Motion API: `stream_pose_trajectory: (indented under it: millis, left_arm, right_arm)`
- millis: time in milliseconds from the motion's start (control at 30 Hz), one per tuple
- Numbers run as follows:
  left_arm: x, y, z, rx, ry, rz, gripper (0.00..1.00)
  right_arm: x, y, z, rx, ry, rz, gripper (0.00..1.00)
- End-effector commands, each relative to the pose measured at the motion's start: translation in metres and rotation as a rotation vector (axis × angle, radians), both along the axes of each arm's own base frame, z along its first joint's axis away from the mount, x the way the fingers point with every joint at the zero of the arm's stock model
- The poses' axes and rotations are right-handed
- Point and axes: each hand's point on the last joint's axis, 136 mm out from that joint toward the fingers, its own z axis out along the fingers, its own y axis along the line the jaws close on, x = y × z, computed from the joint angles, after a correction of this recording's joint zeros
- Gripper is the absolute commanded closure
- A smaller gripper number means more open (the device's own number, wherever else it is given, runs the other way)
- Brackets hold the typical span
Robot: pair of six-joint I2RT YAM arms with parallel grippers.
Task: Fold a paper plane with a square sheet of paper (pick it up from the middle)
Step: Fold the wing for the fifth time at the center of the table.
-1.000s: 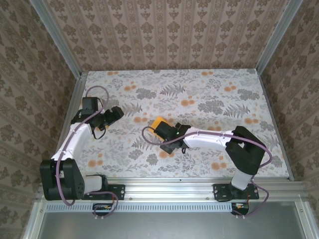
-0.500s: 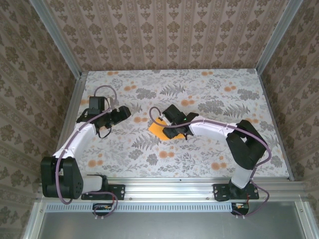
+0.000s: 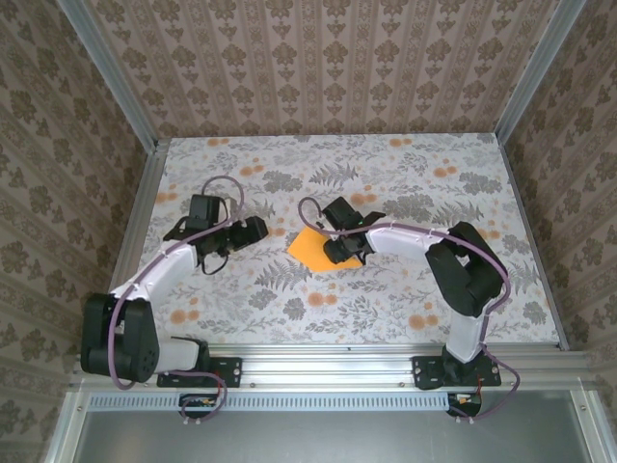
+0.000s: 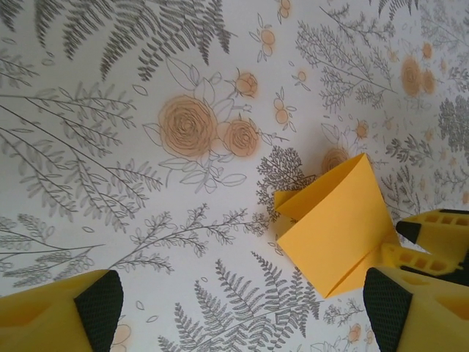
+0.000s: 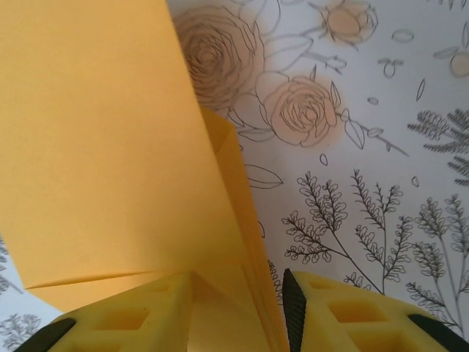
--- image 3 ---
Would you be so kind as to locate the black connector board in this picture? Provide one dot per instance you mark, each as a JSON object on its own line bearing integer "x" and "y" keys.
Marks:
{"x": 202, "y": 404}
{"x": 465, "y": 404}

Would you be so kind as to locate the orange cloth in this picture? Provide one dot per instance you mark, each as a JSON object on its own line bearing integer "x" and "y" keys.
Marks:
{"x": 308, "y": 248}

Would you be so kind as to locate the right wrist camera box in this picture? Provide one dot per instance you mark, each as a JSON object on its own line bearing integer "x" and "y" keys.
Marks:
{"x": 340, "y": 212}

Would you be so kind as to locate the grey metal sheet panel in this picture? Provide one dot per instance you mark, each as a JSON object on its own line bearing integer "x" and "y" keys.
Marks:
{"x": 313, "y": 439}

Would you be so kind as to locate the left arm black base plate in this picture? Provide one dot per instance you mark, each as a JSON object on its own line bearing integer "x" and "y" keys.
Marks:
{"x": 231, "y": 371}

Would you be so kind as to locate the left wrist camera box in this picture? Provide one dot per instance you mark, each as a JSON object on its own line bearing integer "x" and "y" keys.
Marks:
{"x": 203, "y": 209}

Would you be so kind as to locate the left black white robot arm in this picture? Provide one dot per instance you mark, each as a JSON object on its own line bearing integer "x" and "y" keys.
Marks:
{"x": 125, "y": 337}

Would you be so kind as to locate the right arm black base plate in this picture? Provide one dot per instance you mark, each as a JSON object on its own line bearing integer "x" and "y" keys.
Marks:
{"x": 424, "y": 372}

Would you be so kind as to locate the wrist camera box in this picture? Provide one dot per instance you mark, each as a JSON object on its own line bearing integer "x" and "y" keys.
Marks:
{"x": 203, "y": 209}
{"x": 340, "y": 212}

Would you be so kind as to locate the floral patterned table cover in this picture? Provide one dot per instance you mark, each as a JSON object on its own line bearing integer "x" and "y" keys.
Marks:
{"x": 289, "y": 313}

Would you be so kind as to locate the aluminium frame post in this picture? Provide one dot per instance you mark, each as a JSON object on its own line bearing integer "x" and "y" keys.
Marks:
{"x": 111, "y": 82}
{"x": 540, "y": 67}

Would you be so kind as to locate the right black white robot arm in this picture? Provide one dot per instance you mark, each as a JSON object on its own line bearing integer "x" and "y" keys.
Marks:
{"x": 463, "y": 270}

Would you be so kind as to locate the aluminium table side rail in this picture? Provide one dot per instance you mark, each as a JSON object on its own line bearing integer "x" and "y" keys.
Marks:
{"x": 142, "y": 202}
{"x": 532, "y": 241}

